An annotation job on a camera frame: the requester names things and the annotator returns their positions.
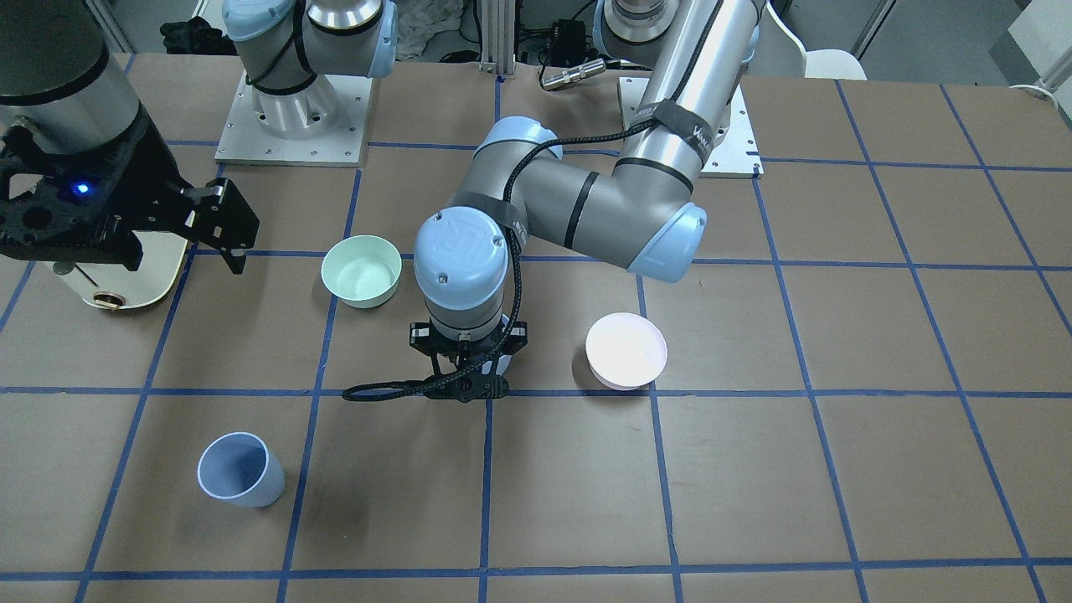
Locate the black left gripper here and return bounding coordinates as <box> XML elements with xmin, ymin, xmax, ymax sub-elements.
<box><xmin>410</xmin><ymin>320</ymin><xmax>528</xmax><ymax>402</ymax></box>

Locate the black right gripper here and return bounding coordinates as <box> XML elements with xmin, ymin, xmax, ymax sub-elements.
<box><xmin>1</xmin><ymin>108</ymin><xmax>260</xmax><ymax>275</ymax></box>

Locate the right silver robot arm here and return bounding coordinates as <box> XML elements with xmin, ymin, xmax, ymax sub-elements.
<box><xmin>3</xmin><ymin>1</ymin><xmax>397</xmax><ymax>274</ymax></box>

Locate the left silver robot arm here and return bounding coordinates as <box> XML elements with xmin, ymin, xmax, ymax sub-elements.
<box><xmin>402</xmin><ymin>1</ymin><xmax>765</xmax><ymax>402</ymax></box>

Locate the cream white plate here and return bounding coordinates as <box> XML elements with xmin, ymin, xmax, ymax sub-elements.
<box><xmin>46</xmin><ymin>230</ymin><xmax>188</xmax><ymax>310</ymax></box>

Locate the mint green bowl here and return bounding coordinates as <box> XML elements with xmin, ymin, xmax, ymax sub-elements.
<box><xmin>319</xmin><ymin>235</ymin><xmax>402</xmax><ymax>309</ymax></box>

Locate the pink white bowl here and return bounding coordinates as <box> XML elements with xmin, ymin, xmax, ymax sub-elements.
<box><xmin>585</xmin><ymin>312</ymin><xmax>667</xmax><ymax>389</ymax></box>

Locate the blue plastic cup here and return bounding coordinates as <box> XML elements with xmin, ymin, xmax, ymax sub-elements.
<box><xmin>198</xmin><ymin>432</ymin><xmax>285</xmax><ymax>508</ymax></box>

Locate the silver cylindrical connector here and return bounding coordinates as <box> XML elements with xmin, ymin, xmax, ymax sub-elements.
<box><xmin>540</xmin><ymin>59</ymin><xmax>606</xmax><ymax>91</ymax></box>

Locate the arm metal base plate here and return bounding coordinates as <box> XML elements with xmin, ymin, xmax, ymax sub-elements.
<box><xmin>214</xmin><ymin>75</ymin><xmax>376</xmax><ymax>168</ymax></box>
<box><xmin>617</xmin><ymin>75</ymin><xmax>763</xmax><ymax>178</ymax></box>

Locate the aluminium extrusion post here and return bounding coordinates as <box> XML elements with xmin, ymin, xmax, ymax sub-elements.
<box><xmin>474</xmin><ymin>0</ymin><xmax>518</xmax><ymax>80</ymax></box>

